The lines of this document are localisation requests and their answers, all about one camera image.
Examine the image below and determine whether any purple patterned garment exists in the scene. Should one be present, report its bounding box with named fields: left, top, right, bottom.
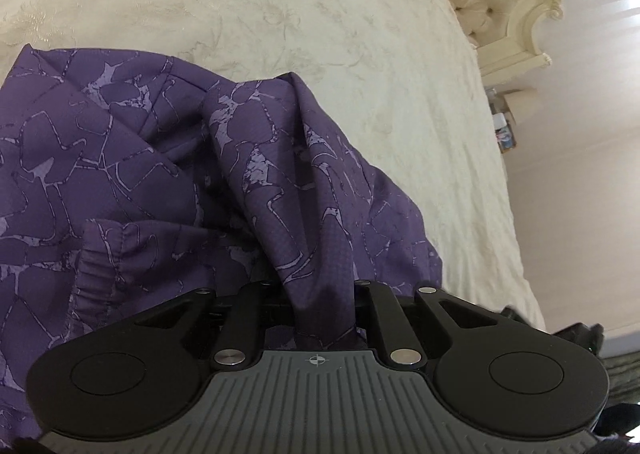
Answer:
left=1, top=46, right=442, bottom=444

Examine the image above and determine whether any nightstand with small items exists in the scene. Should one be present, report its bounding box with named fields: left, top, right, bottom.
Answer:
left=485, top=88, right=542, bottom=154

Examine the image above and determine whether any cream embroidered bedspread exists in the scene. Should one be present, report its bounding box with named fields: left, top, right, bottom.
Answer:
left=1, top=0, right=544, bottom=327

